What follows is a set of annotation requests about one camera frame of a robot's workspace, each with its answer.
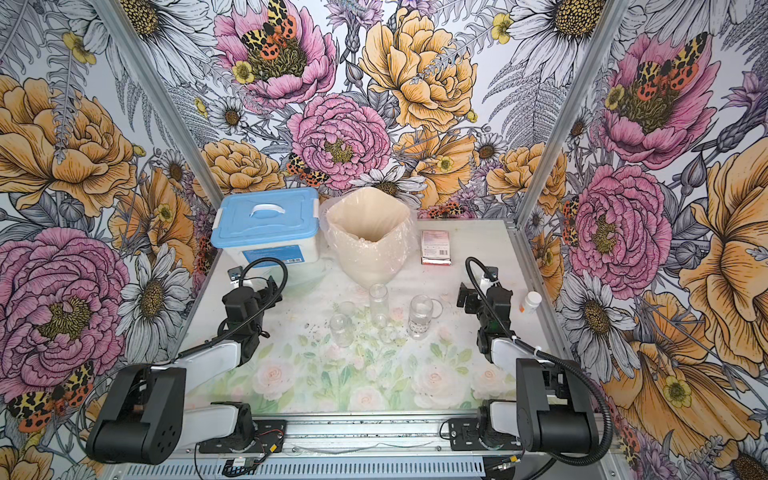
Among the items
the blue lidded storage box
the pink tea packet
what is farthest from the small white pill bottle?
the blue lidded storage box

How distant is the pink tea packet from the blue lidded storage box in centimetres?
39

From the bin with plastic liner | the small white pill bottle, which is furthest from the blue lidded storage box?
the small white pill bottle

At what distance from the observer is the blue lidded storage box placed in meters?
0.96

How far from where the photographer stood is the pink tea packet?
3.54ft

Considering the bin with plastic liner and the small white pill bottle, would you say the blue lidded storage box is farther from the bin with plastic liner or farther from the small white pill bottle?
the small white pill bottle

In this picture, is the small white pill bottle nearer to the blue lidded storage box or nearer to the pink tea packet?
the pink tea packet
